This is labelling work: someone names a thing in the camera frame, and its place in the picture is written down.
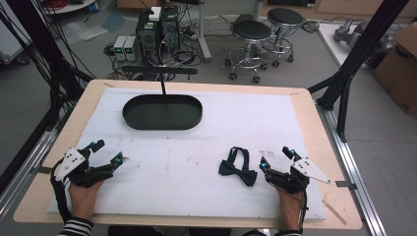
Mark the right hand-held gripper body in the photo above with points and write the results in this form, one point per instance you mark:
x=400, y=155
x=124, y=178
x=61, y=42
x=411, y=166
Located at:
x=291, y=180

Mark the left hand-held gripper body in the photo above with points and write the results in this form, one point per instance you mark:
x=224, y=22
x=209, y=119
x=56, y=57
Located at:
x=70, y=160

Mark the black bow tie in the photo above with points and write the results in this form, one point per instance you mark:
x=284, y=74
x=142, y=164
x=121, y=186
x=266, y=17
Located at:
x=237, y=172

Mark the black oval tray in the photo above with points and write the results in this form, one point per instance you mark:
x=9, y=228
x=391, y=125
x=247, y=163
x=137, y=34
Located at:
x=147, y=114

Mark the person's right hand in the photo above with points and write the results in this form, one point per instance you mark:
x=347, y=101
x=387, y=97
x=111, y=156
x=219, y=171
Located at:
x=291, y=209

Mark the person's left hand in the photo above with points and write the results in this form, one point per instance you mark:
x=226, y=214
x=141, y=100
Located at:
x=82, y=200

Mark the wooden stick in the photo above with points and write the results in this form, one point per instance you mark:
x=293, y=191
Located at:
x=334, y=211

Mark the striped left sleeve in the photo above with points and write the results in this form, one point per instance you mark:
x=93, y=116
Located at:
x=76, y=227

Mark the white foam mat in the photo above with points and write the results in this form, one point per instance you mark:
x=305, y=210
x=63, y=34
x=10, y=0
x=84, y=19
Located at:
x=196, y=147

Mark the person's dark lap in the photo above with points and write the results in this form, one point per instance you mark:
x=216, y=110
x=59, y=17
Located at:
x=164, y=232

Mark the grey power supply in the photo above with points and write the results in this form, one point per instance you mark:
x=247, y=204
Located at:
x=119, y=47
x=131, y=48

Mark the clear plastic sheet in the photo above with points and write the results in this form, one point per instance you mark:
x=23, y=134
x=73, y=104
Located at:
x=85, y=30

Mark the white side table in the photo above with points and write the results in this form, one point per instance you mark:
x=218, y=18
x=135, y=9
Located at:
x=331, y=39

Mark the black computer tower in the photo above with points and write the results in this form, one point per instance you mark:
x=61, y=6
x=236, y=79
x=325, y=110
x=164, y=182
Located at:
x=147, y=32
x=170, y=31

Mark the black round stool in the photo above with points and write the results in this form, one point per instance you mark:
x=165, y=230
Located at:
x=284, y=16
x=251, y=31

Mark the cardboard box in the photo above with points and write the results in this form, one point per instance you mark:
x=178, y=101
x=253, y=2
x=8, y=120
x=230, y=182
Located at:
x=398, y=65

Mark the round white table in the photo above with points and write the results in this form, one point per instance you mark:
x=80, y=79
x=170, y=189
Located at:
x=70, y=6

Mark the white box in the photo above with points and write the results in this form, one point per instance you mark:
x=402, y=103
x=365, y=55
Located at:
x=154, y=13

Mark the grey table leg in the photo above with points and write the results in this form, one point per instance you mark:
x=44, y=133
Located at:
x=204, y=32

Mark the aluminium rail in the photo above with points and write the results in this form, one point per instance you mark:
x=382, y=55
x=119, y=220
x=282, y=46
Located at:
x=357, y=183
x=29, y=164

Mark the black camera bar on pole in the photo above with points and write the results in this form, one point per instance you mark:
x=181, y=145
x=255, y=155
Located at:
x=157, y=70

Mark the black metal frame post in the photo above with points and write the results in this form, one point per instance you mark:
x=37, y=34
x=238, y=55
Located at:
x=360, y=49

